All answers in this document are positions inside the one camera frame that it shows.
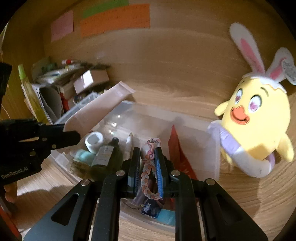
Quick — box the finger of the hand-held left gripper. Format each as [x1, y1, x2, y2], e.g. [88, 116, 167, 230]
[38, 130, 81, 153]
[35, 119, 65, 134]

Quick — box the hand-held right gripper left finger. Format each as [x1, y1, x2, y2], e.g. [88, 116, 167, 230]
[24, 148, 141, 241]

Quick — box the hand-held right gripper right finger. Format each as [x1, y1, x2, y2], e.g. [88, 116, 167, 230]
[154, 147, 269, 241]

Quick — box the braided pastel bracelet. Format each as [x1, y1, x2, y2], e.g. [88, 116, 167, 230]
[140, 137, 162, 200]

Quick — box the small teal object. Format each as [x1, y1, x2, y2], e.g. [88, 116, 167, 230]
[75, 149, 96, 164]

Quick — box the white pink pen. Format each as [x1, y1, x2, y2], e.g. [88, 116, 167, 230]
[125, 132, 134, 160]

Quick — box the white tape roll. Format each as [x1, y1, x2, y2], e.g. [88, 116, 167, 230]
[84, 131, 104, 153]

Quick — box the red envelope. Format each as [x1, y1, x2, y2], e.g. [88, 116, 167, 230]
[168, 125, 198, 180]

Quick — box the dark green bottle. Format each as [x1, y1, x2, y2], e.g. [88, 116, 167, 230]
[91, 137, 122, 176]

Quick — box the small blue box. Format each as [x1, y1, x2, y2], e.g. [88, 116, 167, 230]
[141, 199, 162, 218]

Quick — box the large pink cosmetic tube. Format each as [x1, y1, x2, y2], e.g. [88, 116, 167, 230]
[63, 81, 136, 151]

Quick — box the clear plastic storage box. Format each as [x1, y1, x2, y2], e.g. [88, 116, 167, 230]
[50, 91, 220, 229]

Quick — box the person's left hand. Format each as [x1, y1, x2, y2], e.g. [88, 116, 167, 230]
[4, 182, 18, 204]

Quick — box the stack of books and papers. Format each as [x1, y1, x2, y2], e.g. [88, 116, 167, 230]
[31, 83, 64, 124]

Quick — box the red box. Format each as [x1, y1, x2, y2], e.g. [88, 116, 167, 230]
[60, 91, 71, 111]

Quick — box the yellow-green spray bottle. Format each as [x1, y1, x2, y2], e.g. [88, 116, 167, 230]
[18, 64, 47, 121]

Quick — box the small cardboard box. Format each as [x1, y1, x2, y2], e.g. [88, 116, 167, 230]
[73, 69, 110, 94]

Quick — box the pink paper note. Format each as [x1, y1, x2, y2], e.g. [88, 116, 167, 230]
[51, 10, 74, 42]

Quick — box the yellow chick plush toy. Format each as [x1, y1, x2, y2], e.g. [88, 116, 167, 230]
[207, 22, 296, 178]

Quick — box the orange paper note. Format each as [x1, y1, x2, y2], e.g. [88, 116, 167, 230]
[80, 4, 151, 39]

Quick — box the green paper note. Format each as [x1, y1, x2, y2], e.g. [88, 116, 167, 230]
[83, 0, 129, 19]

